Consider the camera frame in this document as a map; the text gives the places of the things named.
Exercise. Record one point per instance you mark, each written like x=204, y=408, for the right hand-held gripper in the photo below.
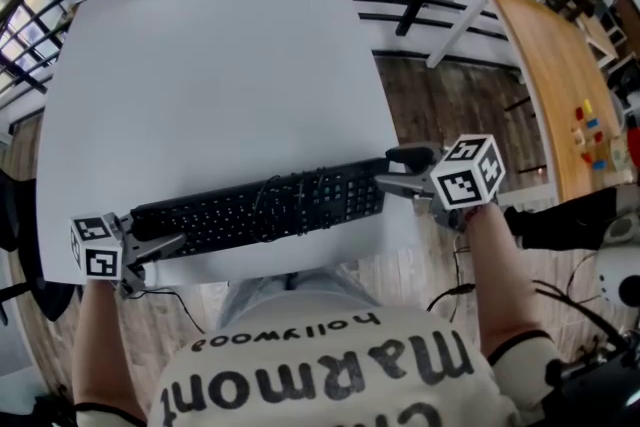
x=465, y=175

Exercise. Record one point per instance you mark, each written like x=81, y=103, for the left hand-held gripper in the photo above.
x=97, y=247

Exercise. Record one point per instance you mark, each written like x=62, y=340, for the black keyboard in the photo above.
x=225, y=215

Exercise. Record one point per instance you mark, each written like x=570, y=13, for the person's right forearm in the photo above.
x=500, y=275

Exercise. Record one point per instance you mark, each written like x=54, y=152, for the person's left forearm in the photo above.
x=100, y=345

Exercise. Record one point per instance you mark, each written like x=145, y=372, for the black office chair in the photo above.
x=25, y=215

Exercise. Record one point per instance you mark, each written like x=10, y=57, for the light blue jeans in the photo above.
x=300, y=290

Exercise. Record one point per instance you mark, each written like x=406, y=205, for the long wooden table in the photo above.
x=545, y=65

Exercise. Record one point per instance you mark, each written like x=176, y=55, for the pile of coloured toy blocks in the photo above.
x=587, y=106

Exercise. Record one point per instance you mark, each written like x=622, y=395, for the cream printed t-shirt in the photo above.
x=325, y=365

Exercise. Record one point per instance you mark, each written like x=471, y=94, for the red box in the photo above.
x=634, y=137

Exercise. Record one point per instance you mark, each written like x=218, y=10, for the small wooden table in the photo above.
x=597, y=35

